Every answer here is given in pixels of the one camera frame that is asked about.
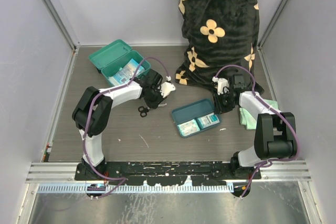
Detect white gauze pad stack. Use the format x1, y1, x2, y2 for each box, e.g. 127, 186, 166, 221
177, 119, 200, 137

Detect teal white sachet packet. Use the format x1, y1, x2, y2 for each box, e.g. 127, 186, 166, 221
197, 113, 220, 130

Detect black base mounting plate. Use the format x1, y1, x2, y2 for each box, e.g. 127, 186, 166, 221
75, 159, 253, 187

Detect large blue cotton pack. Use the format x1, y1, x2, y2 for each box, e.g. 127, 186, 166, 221
108, 59, 139, 86

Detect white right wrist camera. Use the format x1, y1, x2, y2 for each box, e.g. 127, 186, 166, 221
212, 77, 229, 95

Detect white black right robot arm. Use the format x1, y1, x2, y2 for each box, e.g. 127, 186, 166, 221
212, 74, 299, 179

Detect aluminium slotted rail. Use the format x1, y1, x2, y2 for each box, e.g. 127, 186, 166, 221
26, 163, 234, 196

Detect black handled scissors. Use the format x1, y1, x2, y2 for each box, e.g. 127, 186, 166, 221
138, 103, 167, 118

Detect black floral plush blanket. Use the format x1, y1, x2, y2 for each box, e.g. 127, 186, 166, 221
175, 0, 259, 91

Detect teal medicine kit box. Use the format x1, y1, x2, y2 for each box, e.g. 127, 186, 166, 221
89, 39, 151, 87

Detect light green cloth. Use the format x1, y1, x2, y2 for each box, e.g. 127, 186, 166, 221
239, 97, 279, 130

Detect dark teal divided tray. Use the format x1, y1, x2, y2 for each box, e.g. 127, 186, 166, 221
171, 99, 221, 138

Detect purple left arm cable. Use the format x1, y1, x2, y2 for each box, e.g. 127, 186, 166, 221
81, 56, 173, 198

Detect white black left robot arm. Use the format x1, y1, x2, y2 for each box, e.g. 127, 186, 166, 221
72, 69, 165, 180

